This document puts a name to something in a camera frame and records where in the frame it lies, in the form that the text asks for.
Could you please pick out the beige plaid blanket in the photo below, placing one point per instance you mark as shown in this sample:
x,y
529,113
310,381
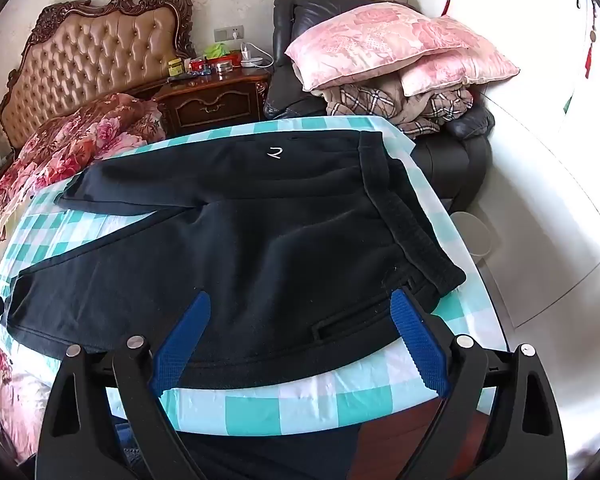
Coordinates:
x,y
370,102

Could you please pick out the small pink floral pillow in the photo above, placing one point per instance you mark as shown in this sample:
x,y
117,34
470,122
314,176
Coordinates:
x,y
460,67

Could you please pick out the white bin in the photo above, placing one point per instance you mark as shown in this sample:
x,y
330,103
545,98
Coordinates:
x,y
472,235

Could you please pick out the teal checkered cloth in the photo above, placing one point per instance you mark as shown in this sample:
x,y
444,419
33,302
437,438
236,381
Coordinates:
x,y
290,405

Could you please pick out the white wall socket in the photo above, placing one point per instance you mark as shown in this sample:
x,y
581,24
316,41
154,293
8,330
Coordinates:
x,y
229,33

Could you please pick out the green plastic bag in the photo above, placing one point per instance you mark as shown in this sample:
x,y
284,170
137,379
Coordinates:
x,y
217,51

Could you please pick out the black leather armchair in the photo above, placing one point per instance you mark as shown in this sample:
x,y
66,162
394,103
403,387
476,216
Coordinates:
x,y
445,165

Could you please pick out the dark wooden nightstand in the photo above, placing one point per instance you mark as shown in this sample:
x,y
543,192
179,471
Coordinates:
x,y
205,105

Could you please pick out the yellow jar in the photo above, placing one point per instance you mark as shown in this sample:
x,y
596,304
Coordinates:
x,y
176,68

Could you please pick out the black pants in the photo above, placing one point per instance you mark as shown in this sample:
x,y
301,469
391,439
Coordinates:
x,y
260,240

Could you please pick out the large pink floral pillow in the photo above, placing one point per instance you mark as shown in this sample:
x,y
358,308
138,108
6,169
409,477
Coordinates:
x,y
380,45

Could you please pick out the tufted leather headboard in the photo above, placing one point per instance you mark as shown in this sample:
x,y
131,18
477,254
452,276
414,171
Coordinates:
x,y
95,55

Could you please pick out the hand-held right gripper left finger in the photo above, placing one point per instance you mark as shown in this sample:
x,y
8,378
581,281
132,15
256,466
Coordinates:
x,y
180,345

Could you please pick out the round metal tin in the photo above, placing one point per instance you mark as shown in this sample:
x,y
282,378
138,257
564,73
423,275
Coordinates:
x,y
225,67

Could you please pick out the red tassel ornament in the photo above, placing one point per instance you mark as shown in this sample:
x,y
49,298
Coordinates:
x,y
589,57

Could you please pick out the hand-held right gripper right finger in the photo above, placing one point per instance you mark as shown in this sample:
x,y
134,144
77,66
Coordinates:
x,y
420,345

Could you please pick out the red box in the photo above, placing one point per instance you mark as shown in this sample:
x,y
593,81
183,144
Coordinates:
x,y
198,65

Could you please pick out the red floral quilt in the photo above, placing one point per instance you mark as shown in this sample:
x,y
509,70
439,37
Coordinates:
x,y
105,125

